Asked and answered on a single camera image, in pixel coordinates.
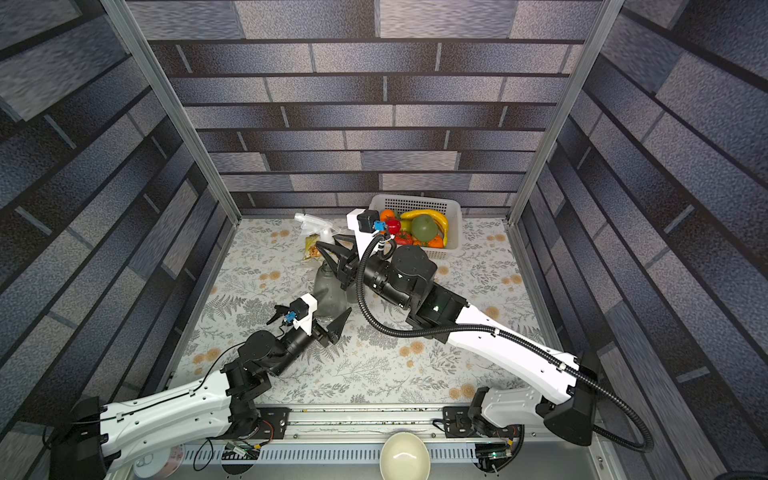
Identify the grey translucent spray bottle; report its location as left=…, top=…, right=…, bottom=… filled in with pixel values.
left=312, top=262, right=349, bottom=319

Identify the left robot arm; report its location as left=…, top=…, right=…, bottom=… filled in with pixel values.
left=49, top=309, right=352, bottom=479

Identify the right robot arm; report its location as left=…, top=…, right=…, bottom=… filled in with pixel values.
left=316, top=235, right=595, bottom=446

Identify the yellow snack bag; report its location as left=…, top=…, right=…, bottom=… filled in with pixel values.
left=303, top=234, right=322, bottom=260

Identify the red apple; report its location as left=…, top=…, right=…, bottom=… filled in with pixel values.
left=385, top=218, right=402, bottom=235

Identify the white plastic basket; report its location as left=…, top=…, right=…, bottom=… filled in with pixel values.
left=369, top=194, right=463, bottom=260

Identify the green round fruit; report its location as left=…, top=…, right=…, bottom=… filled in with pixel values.
left=411, top=214, right=440, bottom=244

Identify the yellow banana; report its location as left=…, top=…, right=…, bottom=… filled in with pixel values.
left=400, top=209, right=450, bottom=249

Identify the cream ceramic bowl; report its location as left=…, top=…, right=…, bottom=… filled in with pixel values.
left=379, top=432, right=431, bottom=480

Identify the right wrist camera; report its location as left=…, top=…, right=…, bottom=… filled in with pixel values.
left=346, top=209, right=393, bottom=260

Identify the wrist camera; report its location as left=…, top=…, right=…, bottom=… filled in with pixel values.
left=346, top=209, right=393, bottom=260
left=283, top=293, right=317, bottom=336

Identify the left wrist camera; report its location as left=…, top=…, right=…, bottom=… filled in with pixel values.
left=283, top=293, right=317, bottom=336

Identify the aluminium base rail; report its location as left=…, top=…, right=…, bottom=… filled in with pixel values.
left=179, top=405, right=599, bottom=475

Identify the black corrugated cable hose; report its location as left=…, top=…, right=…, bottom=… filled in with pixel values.
left=355, top=233, right=655, bottom=453

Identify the left aluminium frame post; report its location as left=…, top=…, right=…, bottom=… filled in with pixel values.
left=100, top=0, right=242, bottom=226

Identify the aluminium frame post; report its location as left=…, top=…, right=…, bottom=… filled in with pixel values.
left=100, top=0, right=242, bottom=226
left=508, top=0, right=625, bottom=227

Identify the right aluminium frame post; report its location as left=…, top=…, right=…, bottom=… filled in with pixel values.
left=508, top=0, right=625, bottom=227

